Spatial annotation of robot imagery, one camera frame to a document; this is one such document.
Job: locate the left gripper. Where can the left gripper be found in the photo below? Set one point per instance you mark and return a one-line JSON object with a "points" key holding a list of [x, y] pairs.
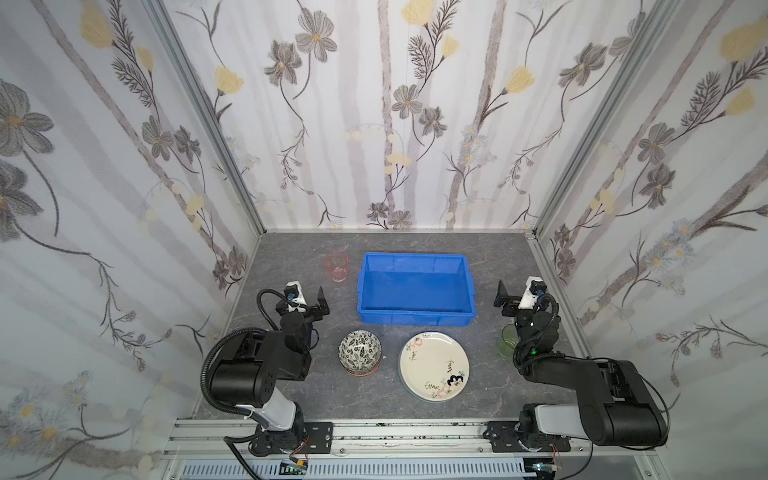
{"points": [[309, 308]]}

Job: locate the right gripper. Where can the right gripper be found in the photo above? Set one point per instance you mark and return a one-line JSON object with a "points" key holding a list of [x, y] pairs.
{"points": [[513, 303]]}

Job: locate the cream floral plate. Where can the cream floral plate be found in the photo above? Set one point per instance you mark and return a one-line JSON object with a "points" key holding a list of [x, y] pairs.
{"points": [[434, 367]]}

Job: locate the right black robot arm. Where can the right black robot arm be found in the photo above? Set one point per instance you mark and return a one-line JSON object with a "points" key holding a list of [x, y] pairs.
{"points": [[613, 407]]}

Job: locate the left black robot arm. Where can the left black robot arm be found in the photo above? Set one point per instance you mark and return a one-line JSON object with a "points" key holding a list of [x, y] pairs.
{"points": [[240, 373]]}

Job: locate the blue plastic bin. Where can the blue plastic bin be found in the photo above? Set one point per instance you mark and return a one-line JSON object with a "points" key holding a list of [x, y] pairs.
{"points": [[416, 289]]}

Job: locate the pink glass cup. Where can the pink glass cup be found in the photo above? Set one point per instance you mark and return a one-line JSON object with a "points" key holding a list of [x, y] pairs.
{"points": [[336, 265]]}

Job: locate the black white patterned bowl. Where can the black white patterned bowl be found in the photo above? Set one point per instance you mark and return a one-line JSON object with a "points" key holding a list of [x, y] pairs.
{"points": [[360, 353]]}

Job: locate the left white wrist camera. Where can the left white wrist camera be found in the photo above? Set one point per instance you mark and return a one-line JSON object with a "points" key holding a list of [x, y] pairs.
{"points": [[295, 297]]}

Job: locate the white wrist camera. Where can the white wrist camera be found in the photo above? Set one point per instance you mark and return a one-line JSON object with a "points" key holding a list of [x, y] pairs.
{"points": [[534, 288], [295, 297]]}

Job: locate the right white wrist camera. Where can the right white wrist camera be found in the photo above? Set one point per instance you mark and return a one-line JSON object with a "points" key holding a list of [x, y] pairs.
{"points": [[534, 288]]}

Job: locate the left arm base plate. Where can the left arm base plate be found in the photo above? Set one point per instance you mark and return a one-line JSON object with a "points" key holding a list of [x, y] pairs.
{"points": [[309, 438]]}

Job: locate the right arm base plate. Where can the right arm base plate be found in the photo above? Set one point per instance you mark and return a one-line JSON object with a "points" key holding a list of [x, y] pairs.
{"points": [[510, 437]]}

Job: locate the aluminium rail frame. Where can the aluminium rail frame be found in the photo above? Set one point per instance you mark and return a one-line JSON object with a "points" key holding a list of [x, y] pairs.
{"points": [[195, 450]]}

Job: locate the white slotted cable duct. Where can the white slotted cable duct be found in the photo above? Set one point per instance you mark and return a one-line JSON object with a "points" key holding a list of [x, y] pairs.
{"points": [[415, 468]]}

